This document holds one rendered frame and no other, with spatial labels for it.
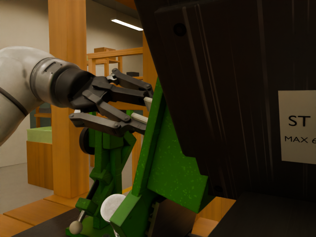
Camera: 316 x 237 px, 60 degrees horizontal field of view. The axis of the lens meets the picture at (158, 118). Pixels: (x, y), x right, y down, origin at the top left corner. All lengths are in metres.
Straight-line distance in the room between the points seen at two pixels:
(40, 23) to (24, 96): 8.43
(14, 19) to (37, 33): 0.69
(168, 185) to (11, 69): 0.39
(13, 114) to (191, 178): 0.38
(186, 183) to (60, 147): 0.74
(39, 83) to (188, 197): 0.35
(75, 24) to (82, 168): 0.50
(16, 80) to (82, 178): 0.55
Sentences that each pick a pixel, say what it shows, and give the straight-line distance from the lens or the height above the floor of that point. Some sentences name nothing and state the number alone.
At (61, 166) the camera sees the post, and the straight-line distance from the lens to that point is 1.02.
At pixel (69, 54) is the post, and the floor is 1.37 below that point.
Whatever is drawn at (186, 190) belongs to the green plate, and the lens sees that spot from 0.32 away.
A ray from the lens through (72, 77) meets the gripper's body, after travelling 0.50.
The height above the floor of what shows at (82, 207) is 0.99.
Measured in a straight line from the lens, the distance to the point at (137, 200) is 0.34.
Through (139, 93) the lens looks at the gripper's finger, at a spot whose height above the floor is 1.23.
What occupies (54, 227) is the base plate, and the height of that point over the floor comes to 0.90.
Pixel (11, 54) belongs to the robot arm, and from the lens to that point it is 0.63.
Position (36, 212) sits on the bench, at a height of 0.88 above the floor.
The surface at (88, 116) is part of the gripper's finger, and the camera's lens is 0.46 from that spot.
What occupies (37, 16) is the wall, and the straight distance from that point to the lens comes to 8.99.
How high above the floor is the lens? 1.22
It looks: 4 degrees down
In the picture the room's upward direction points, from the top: straight up
